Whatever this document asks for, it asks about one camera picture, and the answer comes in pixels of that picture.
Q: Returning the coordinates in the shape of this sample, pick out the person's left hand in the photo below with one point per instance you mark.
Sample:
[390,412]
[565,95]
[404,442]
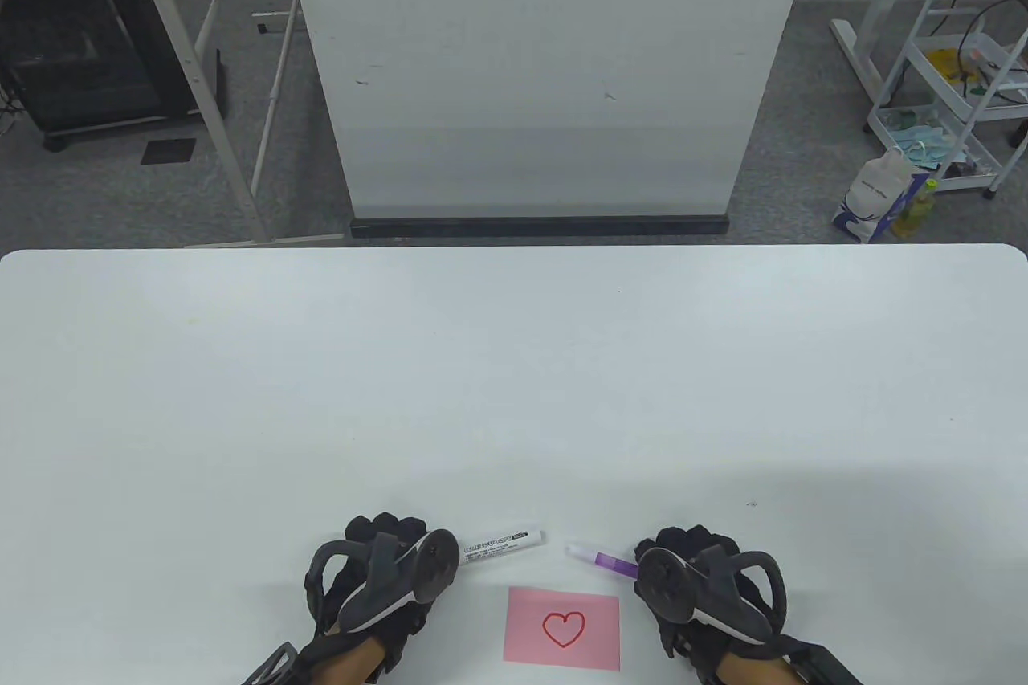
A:
[401,629]

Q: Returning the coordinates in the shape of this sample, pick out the person's right hand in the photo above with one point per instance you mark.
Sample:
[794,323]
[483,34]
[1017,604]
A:
[683,637]

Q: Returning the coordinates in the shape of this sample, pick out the person's left fingers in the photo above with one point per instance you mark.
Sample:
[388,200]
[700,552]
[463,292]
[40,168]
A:
[384,526]

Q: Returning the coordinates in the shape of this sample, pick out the person's right fingers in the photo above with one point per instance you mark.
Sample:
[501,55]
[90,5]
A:
[692,536]

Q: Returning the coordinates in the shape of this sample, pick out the purple pen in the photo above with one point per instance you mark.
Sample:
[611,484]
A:
[602,560]

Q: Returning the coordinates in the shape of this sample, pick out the white whiteboard marker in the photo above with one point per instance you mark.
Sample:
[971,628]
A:
[506,540]

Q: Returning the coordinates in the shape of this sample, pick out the person's right forearm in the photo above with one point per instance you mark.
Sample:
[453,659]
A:
[751,670]

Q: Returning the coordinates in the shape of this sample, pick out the person's left forearm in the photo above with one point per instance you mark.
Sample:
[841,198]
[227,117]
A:
[347,661]

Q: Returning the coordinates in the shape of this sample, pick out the black controller on right glove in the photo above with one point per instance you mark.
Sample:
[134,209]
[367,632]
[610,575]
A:
[691,581]

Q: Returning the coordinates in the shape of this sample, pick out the black controller on glove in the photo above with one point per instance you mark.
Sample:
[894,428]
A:
[401,572]
[691,581]

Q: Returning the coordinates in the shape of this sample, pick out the black controller on left glove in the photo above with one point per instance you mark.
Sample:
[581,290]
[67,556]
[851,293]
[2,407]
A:
[401,572]

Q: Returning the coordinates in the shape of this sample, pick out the pink note with red heart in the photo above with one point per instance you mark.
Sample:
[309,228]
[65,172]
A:
[562,627]

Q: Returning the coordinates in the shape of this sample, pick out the white plastic bag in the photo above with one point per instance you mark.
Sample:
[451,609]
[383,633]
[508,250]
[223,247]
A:
[875,195]

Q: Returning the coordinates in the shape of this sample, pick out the yellow liquid bottle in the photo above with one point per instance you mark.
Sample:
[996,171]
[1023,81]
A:
[915,211]

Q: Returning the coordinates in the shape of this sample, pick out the black floor mat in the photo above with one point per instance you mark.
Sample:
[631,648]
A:
[169,151]

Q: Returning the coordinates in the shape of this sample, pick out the white panel with black base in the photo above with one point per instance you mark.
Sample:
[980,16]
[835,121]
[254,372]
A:
[546,75]

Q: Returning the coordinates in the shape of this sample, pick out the white utility cart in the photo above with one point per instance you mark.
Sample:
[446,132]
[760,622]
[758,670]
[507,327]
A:
[948,91]

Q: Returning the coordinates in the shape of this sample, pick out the black equipment cart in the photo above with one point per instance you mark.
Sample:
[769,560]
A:
[80,42]

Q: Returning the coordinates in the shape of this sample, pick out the white metal frame stand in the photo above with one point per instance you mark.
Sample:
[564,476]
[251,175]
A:
[225,75]

